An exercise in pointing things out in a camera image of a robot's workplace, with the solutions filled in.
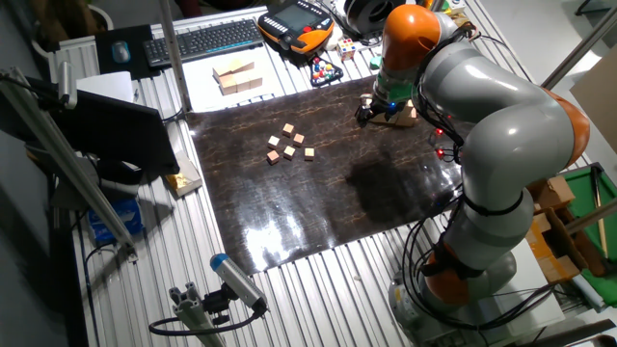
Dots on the black mouse pad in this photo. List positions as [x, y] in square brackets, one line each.
[103, 62]

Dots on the grey computer mouse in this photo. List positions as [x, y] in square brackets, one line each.
[121, 51]

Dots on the black camera bracket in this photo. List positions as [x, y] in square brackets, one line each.
[217, 303]

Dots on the silver metal pole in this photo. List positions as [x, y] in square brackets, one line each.
[173, 58]
[593, 217]
[578, 48]

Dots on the green gripper mount plate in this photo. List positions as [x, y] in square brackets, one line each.
[393, 91]

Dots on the gold foil object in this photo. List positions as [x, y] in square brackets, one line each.
[460, 18]

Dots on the orange black teach pendant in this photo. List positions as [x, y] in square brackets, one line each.
[296, 21]

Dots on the dark marble pattern mat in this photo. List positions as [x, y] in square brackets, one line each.
[289, 212]

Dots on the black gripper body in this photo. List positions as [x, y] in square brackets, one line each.
[385, 110]

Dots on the green mini billiard table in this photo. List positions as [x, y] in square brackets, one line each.
[585, 193]

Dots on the wooden cue stick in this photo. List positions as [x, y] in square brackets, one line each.
[599, 207]

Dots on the large wooden block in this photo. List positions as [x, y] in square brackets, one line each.
[256, 79]
[228, 86]
[233, 66]
[242, 82]

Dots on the silver camera with blue end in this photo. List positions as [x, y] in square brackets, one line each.
[236, 279]

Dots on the black computer keyboard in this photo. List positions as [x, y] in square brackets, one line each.
[202, 41]

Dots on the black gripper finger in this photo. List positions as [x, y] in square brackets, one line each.
[359, 116]
[369, 118]

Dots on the small green object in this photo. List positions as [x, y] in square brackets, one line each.
[376, 62]

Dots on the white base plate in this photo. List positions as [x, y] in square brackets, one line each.
[530, 299]

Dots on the white puzzle cube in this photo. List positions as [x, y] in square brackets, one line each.
[346, 49]

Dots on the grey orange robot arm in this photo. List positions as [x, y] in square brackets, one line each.
[511, 135]

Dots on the stacked large wooden blocks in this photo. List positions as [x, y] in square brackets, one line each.
[405, 118]

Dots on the slanted aluminium beam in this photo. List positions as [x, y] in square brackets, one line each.
[62, 159]

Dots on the forearm with maroon sleeve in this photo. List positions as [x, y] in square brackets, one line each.
[188, 7]

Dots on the blue tissue pack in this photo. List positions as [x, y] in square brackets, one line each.
[115, 221]

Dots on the open cardboard box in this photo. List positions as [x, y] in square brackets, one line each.
[554, 193]

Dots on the silver camera on beam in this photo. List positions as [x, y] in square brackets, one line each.
[67, 84]

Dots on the black filament spool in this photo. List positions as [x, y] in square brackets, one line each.
[368, 14]

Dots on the black laptop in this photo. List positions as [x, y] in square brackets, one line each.
[120, 135]

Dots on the aluminium profile camera post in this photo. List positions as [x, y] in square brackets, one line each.
[193, 313]

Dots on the triangle rack of billiard balls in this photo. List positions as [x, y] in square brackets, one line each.
[325, 72]

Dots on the brown cardboard sheet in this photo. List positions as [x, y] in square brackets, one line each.
[598, 96]

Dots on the box with gold foil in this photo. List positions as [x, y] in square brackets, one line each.
[185, 176]

